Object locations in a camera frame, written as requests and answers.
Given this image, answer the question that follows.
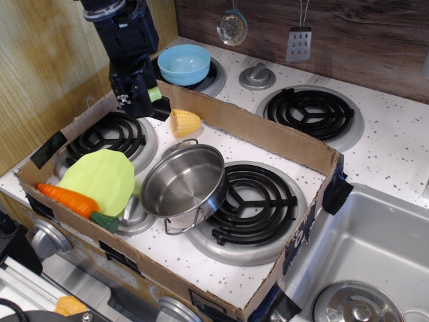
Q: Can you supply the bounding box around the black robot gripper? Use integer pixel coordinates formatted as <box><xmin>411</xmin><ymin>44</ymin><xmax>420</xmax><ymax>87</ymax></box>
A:
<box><xmin>81</xmin><ymin>1</ymin><xmax>159</xmax><ymax>118</ymax></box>

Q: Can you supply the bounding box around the green toy broccoli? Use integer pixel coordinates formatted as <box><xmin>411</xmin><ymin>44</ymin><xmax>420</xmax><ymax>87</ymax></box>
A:
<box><xmin>147</xmin><ymin>87</ymin><xmax>162</xmax><ymax>103</ymax></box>

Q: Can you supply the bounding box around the stainless steel pan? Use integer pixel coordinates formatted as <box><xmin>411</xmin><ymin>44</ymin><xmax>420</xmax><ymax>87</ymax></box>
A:
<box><xmin>140</xmin><ymin>139</ymin><xmax>229</xmax><ymax>235</ymax></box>

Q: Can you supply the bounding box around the light blue plastic bowl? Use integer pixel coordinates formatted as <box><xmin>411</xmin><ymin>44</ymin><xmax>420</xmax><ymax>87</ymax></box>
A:
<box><xmin>158</xmin><ymin>44</ymin><xmax>211</xmax><ymax>87</ymax></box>

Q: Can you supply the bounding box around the front left black burner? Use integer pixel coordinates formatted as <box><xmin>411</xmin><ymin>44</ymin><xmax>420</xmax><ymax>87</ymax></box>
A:
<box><xmin>55</xmin><ymin>111</ymin><xmax>158</xmax><ymax>178</ymax></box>

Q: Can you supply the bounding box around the yellow toy corn cob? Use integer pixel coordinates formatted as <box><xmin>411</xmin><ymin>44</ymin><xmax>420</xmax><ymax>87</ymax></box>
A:
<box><xmin>170</xmin><ymin>109</ymin><xmax>202</xmax><ymax>138</ymax></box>

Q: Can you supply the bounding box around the light green plastic plate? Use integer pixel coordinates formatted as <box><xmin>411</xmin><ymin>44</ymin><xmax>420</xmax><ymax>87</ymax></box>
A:
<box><xmin>58</xmin><ymin>149</ymin><xmax>135</xmax><ymax>217</ymax></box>

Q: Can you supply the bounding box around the silver slotted toy spoon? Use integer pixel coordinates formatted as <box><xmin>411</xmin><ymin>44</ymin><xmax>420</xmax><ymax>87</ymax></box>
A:
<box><xmin>217</xmin><ymin>1</ymin><xmax>248</xmax><ymax>47</ymax></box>

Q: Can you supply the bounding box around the silver back stove knob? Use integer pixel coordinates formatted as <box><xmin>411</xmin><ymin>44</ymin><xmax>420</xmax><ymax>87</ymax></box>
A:
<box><xmin>239</xmin><ymin>63</ymin><xmax>276</xmax><ymax>91</ymax></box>

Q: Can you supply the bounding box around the silver stove knob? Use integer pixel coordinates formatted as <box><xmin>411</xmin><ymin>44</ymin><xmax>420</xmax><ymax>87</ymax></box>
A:
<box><xmin>117</xmin><ymin>195</ymin><xmax>155</xmax><ymax>236</ymax></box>
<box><xmin>239</xmin><ymin>63</ymin><xmax>276</xmax><ymax>91</ymax></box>

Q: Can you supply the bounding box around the orange toy carrot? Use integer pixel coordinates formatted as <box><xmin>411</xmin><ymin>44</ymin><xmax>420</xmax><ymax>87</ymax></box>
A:
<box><xmin>36</xmin><ymin>183</ymin><xmax>119</xmax><ymax>233</ymax></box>

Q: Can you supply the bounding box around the silver centre stove knob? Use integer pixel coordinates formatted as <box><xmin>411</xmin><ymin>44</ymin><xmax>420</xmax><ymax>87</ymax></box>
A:
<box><xmin>117</xmin><ymin>195</ymin><xmax>155</xmax><ymax>236</ymax></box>

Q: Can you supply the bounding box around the silver toy spatula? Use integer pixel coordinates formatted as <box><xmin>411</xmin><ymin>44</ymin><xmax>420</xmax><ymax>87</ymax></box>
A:
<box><xmin>286</xmin><ymin>1</ymin><xmax>312</xmax><ymax>63</ymax></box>

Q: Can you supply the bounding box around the front right black burner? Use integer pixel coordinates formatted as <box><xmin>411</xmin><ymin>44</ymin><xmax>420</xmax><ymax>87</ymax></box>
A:
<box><xmin>183</xmin><ymin>160</ymin><xmax>308</xmax><ymax>267</ymax></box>

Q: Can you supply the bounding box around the left front oven knob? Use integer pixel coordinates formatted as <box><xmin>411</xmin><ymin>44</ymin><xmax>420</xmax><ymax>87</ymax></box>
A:
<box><xmin>32</xmin><ymin>219</ymin><xmax>73</xmax><ymax>260</ymax></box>

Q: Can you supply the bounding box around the oven knob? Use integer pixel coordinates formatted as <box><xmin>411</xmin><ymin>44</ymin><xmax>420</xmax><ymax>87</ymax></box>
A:
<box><xmin>156</xmin><ymin>296</ymin><xmax>202</xmax><ymax>322</ymax></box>
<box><xmin>32</xmin><ymin>219</ymin><xmax>73</xmax><ymax>260</ymax></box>

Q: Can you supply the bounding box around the back right black burner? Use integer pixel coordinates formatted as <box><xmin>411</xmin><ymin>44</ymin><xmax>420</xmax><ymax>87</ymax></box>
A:
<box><xmin>255</xmin><ymin>85</ymin><xmax>365</xmax><ymax>152</ymax></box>

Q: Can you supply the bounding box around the black device at left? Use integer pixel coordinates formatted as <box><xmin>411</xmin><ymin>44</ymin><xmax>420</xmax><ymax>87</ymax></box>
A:
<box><xmin>1</xmin><ymin>212</ymin><xmax>43</xmax><ymax>276</ymax></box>

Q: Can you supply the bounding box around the brown cardboard fence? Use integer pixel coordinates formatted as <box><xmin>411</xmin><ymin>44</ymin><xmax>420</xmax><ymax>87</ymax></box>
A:
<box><xmin>16</xmin><ymin>82</ymin><xmax>343</xmax><ymax>321</ymax></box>

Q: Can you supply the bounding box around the right front oven knob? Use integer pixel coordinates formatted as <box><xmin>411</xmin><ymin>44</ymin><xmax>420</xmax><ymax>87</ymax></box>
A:
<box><xmin>156</xmin><ymin>296</ymin><xmax>202</xmax><ymax>322</ymax></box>

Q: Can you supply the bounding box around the small orange toy piece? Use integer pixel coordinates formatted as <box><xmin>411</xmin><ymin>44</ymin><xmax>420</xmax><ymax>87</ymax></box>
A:
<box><xmin>54</xmin><ymin>295</ymin><xmax>88</xmax><ymax>317</ymax></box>

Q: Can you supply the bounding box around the stainless steel sink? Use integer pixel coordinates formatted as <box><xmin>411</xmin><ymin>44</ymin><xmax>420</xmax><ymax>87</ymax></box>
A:
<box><xmin>283</xmin><ymin>184</ymin><xmax>428</xmax><ymax>321</ymax></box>

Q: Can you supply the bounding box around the silver pot lid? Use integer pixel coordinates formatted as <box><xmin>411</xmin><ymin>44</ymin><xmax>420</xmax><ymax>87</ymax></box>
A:
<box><xmin>311</xmin><ymin>280</ymin><xmax>404</xmax><ymax>322</ymax></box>

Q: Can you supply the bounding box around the black cable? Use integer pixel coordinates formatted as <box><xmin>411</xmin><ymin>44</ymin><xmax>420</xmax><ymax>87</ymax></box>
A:
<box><xmin>0</xmin><ymin>297</ymin><xmax>27</xmax><ymax>322</ymax></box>

